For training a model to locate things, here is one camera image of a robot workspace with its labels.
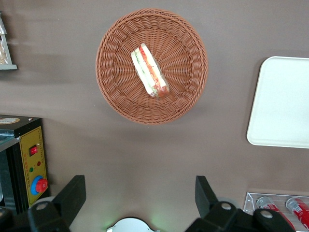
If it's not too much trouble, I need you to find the black food warmer machine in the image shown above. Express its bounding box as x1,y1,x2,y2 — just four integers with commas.
0,114,51,215

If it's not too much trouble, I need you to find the triangle sandwich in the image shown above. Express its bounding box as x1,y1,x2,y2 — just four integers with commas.
130,43,170,99

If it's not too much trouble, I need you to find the beige plastic serving tray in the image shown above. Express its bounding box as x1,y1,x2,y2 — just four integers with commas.
246,56,309,149

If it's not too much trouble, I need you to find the red emergency stop button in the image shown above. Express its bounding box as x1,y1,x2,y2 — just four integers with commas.
30,175,49,196

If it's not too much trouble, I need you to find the round brown wicker basket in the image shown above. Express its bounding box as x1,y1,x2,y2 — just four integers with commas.
95,8,209,125

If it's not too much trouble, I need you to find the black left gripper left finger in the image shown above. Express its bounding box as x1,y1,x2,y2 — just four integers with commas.
0,175,87,232

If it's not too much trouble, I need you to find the clear acrylic bottle rack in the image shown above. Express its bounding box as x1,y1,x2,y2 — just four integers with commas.
243,192,309,232

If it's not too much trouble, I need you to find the grey snack display rack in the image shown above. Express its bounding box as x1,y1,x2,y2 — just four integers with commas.
0,11,18,71

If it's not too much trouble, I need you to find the red cola bottle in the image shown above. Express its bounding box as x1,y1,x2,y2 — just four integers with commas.
256,196,296,232
285,197,309,231

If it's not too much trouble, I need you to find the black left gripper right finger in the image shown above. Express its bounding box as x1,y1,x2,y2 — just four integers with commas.
185,175,295,232

